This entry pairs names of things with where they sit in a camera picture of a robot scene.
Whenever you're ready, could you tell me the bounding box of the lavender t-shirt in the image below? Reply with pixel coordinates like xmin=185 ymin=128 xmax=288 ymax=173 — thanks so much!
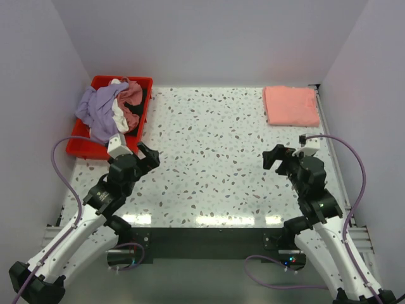
xmin=75 ymin=84 xmax=128 ymax=144

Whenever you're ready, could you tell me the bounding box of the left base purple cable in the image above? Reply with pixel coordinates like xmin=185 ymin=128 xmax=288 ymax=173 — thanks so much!
xmin=109 ymin=242 xmax=146 ymax=273

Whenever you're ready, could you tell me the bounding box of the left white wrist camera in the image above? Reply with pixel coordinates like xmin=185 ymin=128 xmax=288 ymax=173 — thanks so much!
xmin=107 ymin=133 xmax=133 ymax=158

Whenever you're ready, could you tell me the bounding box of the dusty pink t-shirt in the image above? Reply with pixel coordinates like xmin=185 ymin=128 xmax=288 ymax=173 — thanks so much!
xmin=118 ymin=77 xmax=142 ymax=131

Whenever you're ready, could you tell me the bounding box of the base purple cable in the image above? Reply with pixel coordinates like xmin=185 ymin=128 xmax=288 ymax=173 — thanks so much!
xmin=109 ymin=242 xmax=146 ymax=273
xmin=245 ymin=255 xmax=332 ymax=291

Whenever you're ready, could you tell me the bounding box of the black garment in bin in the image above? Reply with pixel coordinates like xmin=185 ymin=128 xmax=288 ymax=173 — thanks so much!
xmin=125 ymin=88 xmax=148 ymax=136

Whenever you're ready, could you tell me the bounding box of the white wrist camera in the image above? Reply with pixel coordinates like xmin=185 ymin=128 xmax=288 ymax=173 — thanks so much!
xmin=107 ymin=133 xmax=133 ymax=158
xmin=292 ymin=134 xmax=320 ymax=158

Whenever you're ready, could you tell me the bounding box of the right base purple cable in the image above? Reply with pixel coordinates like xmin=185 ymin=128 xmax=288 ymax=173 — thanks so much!
xmin=245 ymin=255 xmax=332 ymax=291

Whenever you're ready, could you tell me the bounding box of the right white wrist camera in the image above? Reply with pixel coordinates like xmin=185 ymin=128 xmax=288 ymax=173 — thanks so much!
xmin=292 ymin=134 xmax=320 ymax=158

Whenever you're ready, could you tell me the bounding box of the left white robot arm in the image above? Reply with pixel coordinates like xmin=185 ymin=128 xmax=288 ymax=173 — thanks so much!
xmin=9 ymin=140 xmax=160 ymax=303

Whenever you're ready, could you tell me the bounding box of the folded salmon t-shirt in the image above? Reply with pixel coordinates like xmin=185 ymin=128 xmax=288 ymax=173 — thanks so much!
xmin=263 ymin=85 xmax=320 ymax=127

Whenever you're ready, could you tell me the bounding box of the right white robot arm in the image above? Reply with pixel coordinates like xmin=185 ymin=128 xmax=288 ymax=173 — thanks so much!
xmin=262 ymin=144 xmax=397 ymax=303

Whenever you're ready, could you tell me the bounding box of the right aluminium rail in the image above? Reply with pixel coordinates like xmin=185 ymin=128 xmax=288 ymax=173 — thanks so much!
xmin=307 ymin=84 xmax=375 ymax=257

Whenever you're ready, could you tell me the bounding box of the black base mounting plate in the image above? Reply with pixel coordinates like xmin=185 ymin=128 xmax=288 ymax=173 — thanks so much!
xmin=118 ymin=227 xmax=306 ymax=270

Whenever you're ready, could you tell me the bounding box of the white t-shirt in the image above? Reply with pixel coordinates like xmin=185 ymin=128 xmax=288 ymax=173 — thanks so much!
xmin=111 ymin=92 xmax=129 ymax=134

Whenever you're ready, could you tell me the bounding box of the red plastic bin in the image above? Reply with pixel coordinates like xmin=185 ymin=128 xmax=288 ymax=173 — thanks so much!
xmin=66 ymin=75 xmax=153 ymax=160

